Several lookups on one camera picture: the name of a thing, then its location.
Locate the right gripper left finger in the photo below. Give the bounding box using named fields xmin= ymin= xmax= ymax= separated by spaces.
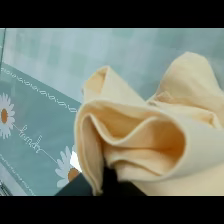
xmin=55 ymin=172 xmax=94 ymax=197

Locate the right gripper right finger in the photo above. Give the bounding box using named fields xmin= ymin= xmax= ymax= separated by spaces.
xmin=101 ymin=165 xmax=148 ymax=197

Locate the cream shirt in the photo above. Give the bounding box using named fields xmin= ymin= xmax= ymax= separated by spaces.
xmin=73 ymin=50 xmax=224 ymax=197

